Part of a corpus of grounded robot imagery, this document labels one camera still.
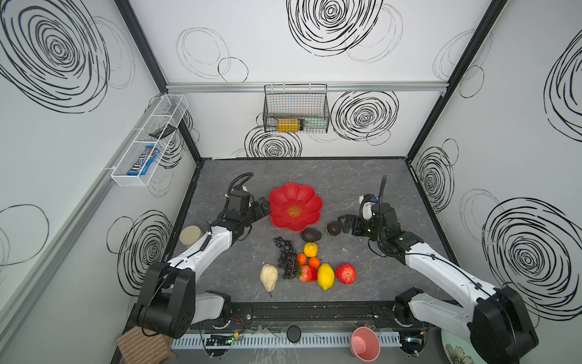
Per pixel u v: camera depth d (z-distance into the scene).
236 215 0.67
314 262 0.83
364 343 0.68
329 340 0.77
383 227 0.63
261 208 0.78
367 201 0.74
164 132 0.76
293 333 0.63
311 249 0.85
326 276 0.78
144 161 0.71
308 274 0.79
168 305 0.41
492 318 0.39
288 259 0.82
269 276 0.77
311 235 0.87
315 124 0.87
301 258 0.83
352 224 0.75
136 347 0.67
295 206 1.02
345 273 0.77
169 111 0.91
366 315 0.75
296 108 0.99
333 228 0.89
